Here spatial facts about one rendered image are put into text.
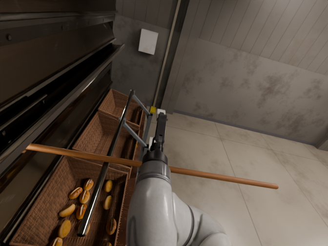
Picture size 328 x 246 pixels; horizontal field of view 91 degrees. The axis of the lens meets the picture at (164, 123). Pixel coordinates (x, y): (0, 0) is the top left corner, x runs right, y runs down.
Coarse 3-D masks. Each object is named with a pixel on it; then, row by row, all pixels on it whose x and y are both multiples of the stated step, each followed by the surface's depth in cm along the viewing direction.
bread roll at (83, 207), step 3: (84, 204) 114; (81, 207) 110; (84, 207) 111; (78, 210) 109; (81, 210) 109; (84, 210) 110; (78, 213) 108; (81, 213) 108; (78, 216) 107; (81, 216) 108; (78, 219) 108; (81, 219) 109
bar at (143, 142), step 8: (128, 104) 132; (120, 120) 112; (120, 128) 105; (128, 128) 119; (136, 136) 123; (144, 136) 184; (112, 144) 92; (144, 144) 128; (112, 152) 88; (144, 152) 131; (104, 168) 78; (104, 176) 76; (96, 184) 71; (96, 192) 68; (96, 200) 66; (88, 208) 62; (88, 216) 60; (80, 224) 58; (88, 224) 59; (80, 232) 56
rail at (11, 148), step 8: (120, 48) 168; (112, 56) 142; (80, 80) 89; (72, 88) 79; (64, 96) 72; (56, 104) 66; (48, 112) 62; (40, 120) 57; (24, 128) 53; (32, 128) 54; (16, 136) 49; (24, 136) 51; (8, 144) 46; (16, 144) 48; (0, 152) 44; (8, 152) 45; (0, 160) 43
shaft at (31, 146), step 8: (32, 144) 75; (48, 152) 76; (56, 152) 76; (64, 152) 76; (72, 152) 77; (80, 152) 78; (96, 160) 79; (104, 160) 79; (112, 160) 80; (120, 160) 80; (128, 160) 82; (176, 168) 85; (200, 176) 87; (208, 176) 87; (216, 176) 88; (224, 176) 89; (248, 184) 92; (256, 184) 92; (264, 184) 92; (272, 184) 94
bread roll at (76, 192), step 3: (75, 189) 119; (78, 189) 120; (81, 189) 122; (72, 192) 117; (75, 192) 118; (78, 192) 119; (81, 192) 121; (69, 195) 117; (72, 195) 117; (75, 195) 117; (78, 195) 119; (72, 198) 117
